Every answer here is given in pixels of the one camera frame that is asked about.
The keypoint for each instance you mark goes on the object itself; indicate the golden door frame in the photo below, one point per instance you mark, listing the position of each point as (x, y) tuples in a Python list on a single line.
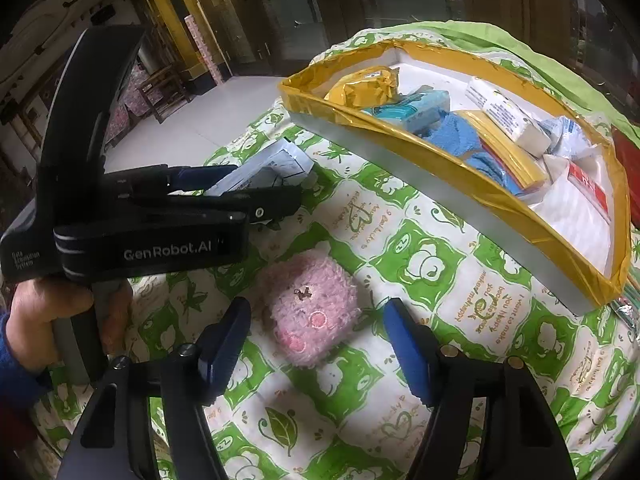
[(175, 10)]

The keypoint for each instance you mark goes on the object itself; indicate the white printed sachet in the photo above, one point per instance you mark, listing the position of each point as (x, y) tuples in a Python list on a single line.
[(270, 165)]

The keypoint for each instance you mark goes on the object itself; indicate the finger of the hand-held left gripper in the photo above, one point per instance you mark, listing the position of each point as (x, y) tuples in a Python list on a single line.
[(260, 202), (195, 176)]

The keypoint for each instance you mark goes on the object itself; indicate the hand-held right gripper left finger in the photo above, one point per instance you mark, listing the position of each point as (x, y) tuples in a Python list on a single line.
[(225, 345)]

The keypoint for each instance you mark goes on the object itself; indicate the teal tissue pack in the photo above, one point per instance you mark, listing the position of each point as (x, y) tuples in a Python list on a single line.
[(410, 110)]

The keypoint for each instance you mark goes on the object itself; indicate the lime green sheet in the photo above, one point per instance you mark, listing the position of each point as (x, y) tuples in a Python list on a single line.
[(525, 35)]

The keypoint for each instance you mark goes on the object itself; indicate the bag of coloured sticks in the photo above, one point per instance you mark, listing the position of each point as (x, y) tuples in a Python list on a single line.
[(631, 305)]

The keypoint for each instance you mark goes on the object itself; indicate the yellow taped foam box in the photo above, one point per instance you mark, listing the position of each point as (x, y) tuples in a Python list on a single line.
[(400, 170)]

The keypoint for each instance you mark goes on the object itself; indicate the wooden chair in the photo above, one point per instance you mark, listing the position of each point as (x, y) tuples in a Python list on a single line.
[(165, 80)]

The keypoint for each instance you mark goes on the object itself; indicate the green white printed blanket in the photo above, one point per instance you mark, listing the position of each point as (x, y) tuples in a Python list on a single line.
[(325, 435)]

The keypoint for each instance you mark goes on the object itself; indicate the person's left hand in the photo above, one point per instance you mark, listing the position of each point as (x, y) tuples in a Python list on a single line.
[(40, 310)]

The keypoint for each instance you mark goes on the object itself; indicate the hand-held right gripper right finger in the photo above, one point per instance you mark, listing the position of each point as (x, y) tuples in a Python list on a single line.
[(410, 355)]

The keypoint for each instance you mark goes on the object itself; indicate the floral cloth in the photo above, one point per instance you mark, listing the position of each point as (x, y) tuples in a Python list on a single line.
[(125, 110)]

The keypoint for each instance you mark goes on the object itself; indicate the white bag with red label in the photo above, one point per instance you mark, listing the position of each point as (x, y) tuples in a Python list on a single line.
[(570, 225)]

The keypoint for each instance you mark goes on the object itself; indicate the yellow cracker packet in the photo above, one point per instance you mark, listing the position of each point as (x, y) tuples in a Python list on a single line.
[(360, 90)]

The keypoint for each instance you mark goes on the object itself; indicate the blue white desiccant packet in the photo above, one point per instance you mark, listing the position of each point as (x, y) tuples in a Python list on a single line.
[(570, 135)]

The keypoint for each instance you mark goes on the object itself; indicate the white tissue pack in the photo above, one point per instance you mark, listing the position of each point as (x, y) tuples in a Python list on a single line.
[(505, 110)]

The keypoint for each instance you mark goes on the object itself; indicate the patterned cardboard box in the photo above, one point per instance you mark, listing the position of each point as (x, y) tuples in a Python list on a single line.
[(202, 50)]

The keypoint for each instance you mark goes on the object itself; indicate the pink plush toy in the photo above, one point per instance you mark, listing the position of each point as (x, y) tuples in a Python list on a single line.
[(310, 310)]

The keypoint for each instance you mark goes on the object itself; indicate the person's left forearm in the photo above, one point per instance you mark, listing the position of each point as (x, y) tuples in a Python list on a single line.
[(20, 370)]

